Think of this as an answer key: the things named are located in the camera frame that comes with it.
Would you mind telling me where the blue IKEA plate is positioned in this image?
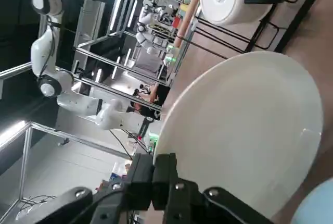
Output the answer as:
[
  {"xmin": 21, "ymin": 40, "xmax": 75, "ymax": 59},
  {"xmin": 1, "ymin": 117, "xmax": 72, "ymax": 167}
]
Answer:
[{"xmin": 289, "ymin": 178, "xmax": 333, "ymax": 224}]

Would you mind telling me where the white IKEA plate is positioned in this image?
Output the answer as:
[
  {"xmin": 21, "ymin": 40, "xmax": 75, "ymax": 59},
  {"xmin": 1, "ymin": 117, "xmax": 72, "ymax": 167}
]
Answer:
[{"xmin": 152, "ymin": 51, "xmax": 325, "ymax": 221}]

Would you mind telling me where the person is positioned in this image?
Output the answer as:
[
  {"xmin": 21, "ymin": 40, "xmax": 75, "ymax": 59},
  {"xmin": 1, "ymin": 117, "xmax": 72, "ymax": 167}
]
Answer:
[{"xmin": 130, "ymin": 83, "xmax": 171, "ymax": 120}]

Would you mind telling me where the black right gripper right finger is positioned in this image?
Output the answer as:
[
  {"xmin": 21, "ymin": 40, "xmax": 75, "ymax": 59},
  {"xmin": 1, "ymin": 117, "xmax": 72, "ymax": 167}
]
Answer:
[{"xmin": 152, "ymin": 153, "xmax": 276, "ymax": 224}]

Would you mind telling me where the black wire cup rack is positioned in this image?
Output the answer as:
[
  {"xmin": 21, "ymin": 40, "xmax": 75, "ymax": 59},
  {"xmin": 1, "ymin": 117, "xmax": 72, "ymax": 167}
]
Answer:
[{"xmin": 176, "ymin": 0, "xmax": 314, "ymax": 60}]

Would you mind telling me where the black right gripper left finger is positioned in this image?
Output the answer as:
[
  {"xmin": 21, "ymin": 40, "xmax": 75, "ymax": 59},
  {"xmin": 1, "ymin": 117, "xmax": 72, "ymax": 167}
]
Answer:
[{"xmin": 56, "ymin": 153, "xmax": 154, "ymax": 224}]

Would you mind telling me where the wooden dowel rod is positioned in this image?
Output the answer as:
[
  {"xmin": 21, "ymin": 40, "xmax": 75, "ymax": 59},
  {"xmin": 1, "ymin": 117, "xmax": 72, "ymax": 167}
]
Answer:
[{"xmin": 173, "ymin": 0, "xmax": 209, "ymax": 48}]

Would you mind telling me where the aluminium extrusion frame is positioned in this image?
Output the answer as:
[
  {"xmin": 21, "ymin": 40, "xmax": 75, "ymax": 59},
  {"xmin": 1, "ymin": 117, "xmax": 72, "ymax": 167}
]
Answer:
[{"xmin": 0, "ymin": 0, "xmax": 202, "ymax": 204}]

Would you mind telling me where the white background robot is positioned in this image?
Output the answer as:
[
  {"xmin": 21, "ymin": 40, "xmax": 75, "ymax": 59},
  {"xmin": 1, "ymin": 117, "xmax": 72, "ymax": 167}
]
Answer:
[{"xmin": 135, "ymin": 4, "xmax": 174, "ymax": 56}]

